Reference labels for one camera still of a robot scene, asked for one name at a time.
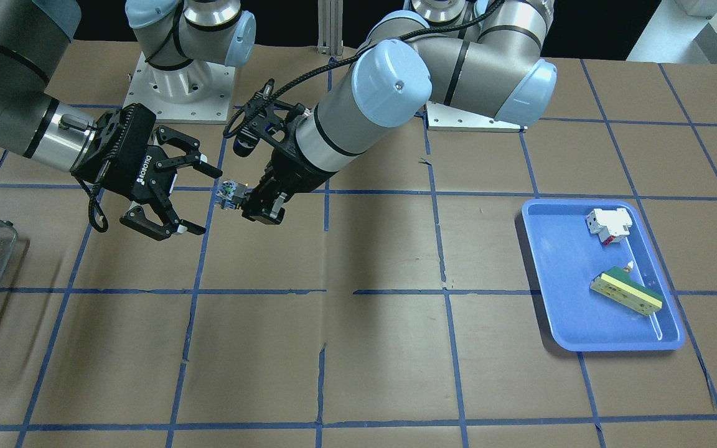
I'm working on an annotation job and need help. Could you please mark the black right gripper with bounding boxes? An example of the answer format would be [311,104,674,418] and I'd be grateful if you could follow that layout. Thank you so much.
[72,104,223,241]

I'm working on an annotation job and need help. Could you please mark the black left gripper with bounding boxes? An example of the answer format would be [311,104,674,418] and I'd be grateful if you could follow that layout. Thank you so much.
[241,106,316,226]

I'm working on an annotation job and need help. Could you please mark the red emergency stop button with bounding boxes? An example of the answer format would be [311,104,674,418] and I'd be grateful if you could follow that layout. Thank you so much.
[215,179,250,210]

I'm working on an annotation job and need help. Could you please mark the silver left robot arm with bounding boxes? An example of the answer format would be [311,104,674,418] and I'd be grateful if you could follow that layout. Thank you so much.
[222,1,557,225]

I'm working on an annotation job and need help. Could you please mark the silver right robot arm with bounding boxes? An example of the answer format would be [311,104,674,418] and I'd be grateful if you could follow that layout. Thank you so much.
[0,1,256,241]

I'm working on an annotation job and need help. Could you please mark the blue plastic tray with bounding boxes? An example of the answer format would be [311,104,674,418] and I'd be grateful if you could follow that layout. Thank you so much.
[521,198,685,352]

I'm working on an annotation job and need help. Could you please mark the white red circuit breaker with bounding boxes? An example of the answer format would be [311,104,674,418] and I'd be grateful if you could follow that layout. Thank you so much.
[585,207,633,246]

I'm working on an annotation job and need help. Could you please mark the yellow green terminal block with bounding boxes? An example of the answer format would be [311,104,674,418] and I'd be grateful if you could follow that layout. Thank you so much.
[589,267,665,317]

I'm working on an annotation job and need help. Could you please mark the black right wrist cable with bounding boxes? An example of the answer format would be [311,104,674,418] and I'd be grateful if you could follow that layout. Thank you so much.
[87,177,110,233]

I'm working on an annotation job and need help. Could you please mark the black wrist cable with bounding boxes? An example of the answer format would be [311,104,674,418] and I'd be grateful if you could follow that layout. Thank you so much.
[87,177,110,233]
[223,0,508,139]

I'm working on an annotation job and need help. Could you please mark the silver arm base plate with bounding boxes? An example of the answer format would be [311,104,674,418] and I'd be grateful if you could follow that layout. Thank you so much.
[123,54,237,124]
[426,102,528,133]

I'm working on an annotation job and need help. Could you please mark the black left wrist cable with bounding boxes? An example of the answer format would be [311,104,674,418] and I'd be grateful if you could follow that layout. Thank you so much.
[223,0,508,139]

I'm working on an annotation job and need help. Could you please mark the aluminium frame post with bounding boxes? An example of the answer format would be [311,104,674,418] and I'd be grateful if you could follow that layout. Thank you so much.
[317,0,344,57]

